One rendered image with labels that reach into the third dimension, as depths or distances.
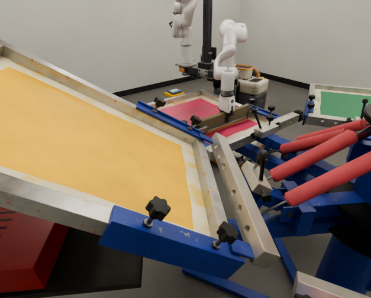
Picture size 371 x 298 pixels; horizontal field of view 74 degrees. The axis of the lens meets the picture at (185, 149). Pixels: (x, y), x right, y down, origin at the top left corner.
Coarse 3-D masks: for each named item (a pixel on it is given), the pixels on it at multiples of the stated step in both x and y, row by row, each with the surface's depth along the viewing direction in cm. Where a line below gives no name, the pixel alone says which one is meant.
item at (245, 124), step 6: (186, 102) 191; (192, 102) 191; (198, 102) 190; (204, 102) 190; (216, 108) 179; (246, 120) 161; (228, 126) 154; (234, 126) 154; (240, 126) 154; (246, 126) 153; (252, 126) 153
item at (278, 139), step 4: (268, 136) 124; (272, 136) 124; (276, 136) 124; (256, 140) 130; (260, 140) 127; (264, 140) 125; (268, 140) 123; (272, 140) 121; (276, 140) 120; (280, 140) 120; (284, 140) 120; (288, 140) 120; (272, 144) 122; (276, 144) 120; (280, 144) 117; (272, 148) 123; (276, 148) 120; (280, 152) 119
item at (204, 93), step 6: (198, 90) 204; (204, 90) 203; (174, 96) 193; (180, 96) 193; (186, 96) 196; (192, 96) 200; (210, 96) 196; (216, 96) 190; (150, 102) 184; (168, 102) 189; (174, 102) 192; (258, 114) 160; (264, 120) 157; (240, 132) 139
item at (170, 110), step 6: (168, 108) 182; (174, 108) 182; (180, 108) 181; (186, 108) 181; (168, 114) 173; (180, 120) 164; (210, 132) 147; (222, 132) 147; (228, 132) 147; (234, 132) 146
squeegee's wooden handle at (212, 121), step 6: (240, 108) 152; (246, 108) 154; (216, 114) 144; (222, 114) 145; (228, 114) 147; (234, 114) 150; (240, 114) 154; (246, 114) 157; (204, 120) 138; (210, 120) 140; (216, 120) 143; (222, 120) 146; (204, 126) 140; (210, 126) 142; (216, 126) 145
